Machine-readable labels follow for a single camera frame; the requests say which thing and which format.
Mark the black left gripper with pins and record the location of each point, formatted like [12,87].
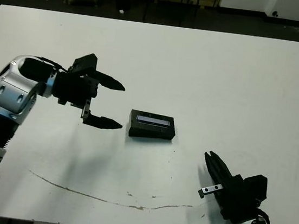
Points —
[73,89]

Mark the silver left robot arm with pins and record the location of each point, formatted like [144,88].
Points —
[6,100]

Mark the black box lid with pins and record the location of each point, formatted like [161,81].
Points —
[153,126]

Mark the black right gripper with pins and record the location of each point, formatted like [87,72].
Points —
[234,201]

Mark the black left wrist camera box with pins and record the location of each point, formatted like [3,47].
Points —
[85,64]

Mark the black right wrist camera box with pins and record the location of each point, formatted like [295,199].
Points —
[257,188]

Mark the small white paper scrap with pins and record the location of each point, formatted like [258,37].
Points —
[121,11]

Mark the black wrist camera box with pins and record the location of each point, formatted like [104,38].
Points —
[257,188]
[85,64]

